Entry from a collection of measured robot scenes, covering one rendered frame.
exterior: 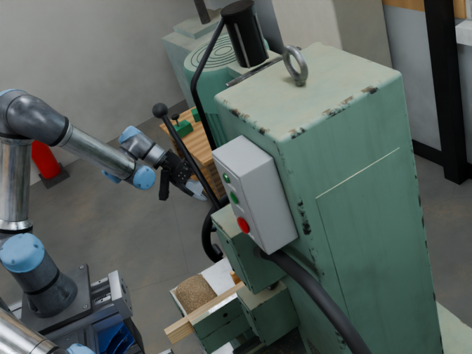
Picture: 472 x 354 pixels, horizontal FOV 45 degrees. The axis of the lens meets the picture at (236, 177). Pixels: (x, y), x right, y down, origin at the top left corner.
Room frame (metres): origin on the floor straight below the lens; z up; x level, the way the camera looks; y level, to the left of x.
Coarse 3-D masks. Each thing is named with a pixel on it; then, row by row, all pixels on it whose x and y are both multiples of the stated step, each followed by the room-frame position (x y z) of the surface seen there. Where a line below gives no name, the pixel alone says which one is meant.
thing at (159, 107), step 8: (160, 104) 1.15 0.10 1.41; (152, 112) 1.15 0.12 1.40; (160, 112) 1.13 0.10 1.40; (168, 120) 1.13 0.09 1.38; (168, 128) 1.12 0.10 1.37; (176, 136) 1.10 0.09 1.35; (184, 144) 1.09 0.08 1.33; (184, 152) 1.07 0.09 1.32; (192, 160) 1.06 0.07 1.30; (192, 168) 1.05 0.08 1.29; (200, 176) 1.03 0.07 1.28; (208, 184) 1.02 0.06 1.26; (208, 192) 1.01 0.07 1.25; (216, 200) 0.99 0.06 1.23; (216, 208) 0.98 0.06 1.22; (272, 288) 0.83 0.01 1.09
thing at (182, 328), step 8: (232, 288) 1.03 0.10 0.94; (208, 304) 1.01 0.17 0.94; (192, 312) 1.00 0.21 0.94; (184, 320) 0.99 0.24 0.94; (168, 328) 0.98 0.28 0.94; (176, 328) 0.97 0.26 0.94; (184, 328) 0.98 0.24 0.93; (168, 336) 0.96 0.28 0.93; (176, 336) 0.97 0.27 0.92; (184, 336) 0.97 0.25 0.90
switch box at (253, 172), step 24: (240, 144) 0.76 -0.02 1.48; (216, 168) 0.76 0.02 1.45; (240, 168) 0.69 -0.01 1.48; (264, 168) 0.68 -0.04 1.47; (240, 192) 0.69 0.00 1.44; (264, 192) 0.68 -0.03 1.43; (240, 216) 0.73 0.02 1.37; (264, 216) 0.68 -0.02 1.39; (288, 216) 0.69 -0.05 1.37; (264, 240) 0.67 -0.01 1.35; (288, 240) 0.68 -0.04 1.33
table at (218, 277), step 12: (216, 264) 1.18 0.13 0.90; (228, 264) 1.16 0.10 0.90; (204, 276) 1.15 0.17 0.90; (216, 276) 1.14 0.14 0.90; (228, 276) 1.12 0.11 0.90; (216, 288) 1.09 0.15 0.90; (228, 288) 1.08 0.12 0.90; (228, 324) 0.97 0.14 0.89; (240, 324) 0.98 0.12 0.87; (216, 336) 0.96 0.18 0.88; (228, 336) 0.97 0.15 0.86; (204, 348) 0.95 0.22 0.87; (216, 348) 0.95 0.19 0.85
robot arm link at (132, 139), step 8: (128, 128) 1.77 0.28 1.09; (120, 136) 1.76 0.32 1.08; (128, 136) 1.75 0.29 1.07; (136, 136) 1.75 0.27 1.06; (144, 136) 1.76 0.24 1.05; (128, 144) 1.73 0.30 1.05; (136, 144) 1.73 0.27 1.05; (144, 144) 1.73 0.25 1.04; (152, 144) 1.74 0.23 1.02; (136, 152) 1.72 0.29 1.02; (144, 152) 1.72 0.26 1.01
